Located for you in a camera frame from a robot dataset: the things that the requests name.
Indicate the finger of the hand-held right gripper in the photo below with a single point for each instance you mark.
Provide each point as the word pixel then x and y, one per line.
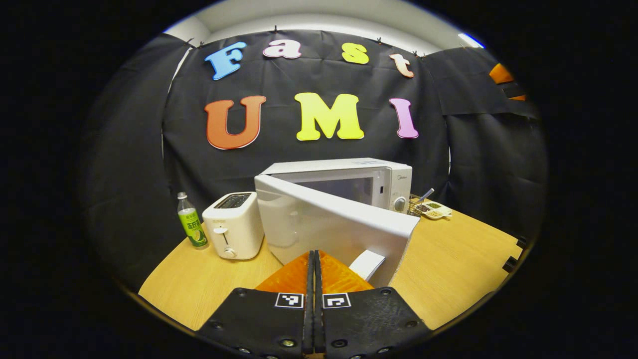
pixel 513 89
pixel 501 74

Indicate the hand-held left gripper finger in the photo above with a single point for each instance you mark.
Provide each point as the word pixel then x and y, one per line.
pixel 319 324
pixel 309 324

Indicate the white microwave oven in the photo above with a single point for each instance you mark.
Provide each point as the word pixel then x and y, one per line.
pixel 319 224

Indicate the ceiling light panel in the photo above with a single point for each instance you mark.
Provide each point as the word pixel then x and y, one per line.
pixel 471 40

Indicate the white toaster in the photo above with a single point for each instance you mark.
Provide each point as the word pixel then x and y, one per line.
pixel 234 224

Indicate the white divided bean dish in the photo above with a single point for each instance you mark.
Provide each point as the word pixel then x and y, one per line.
pixel 437 212

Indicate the green label drink bottle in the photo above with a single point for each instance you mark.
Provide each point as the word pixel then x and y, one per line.
pixel 192 224

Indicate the black table edge bracket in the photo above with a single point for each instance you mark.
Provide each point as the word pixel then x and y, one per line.
pixel 510 264
pixel 521 243

